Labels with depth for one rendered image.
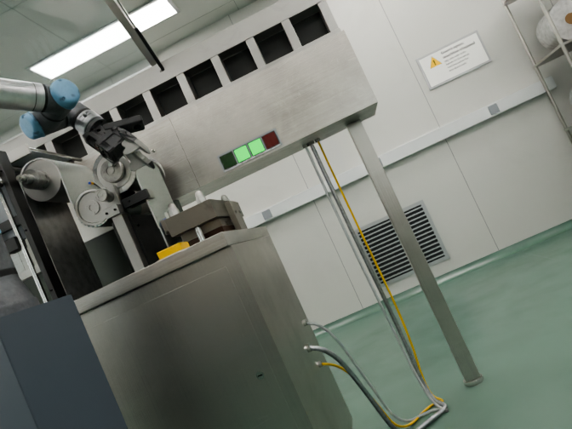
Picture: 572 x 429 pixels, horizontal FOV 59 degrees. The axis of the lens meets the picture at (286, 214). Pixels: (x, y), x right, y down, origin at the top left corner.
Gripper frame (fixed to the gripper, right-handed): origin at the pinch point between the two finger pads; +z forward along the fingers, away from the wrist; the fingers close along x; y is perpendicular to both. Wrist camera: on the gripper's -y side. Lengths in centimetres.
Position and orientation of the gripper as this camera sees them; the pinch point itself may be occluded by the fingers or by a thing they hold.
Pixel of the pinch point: (151, 157)
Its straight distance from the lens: 151.6
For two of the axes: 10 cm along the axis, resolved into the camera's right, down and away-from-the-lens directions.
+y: -5.8, 7.1, -4.1
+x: 0.6, -4.6, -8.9
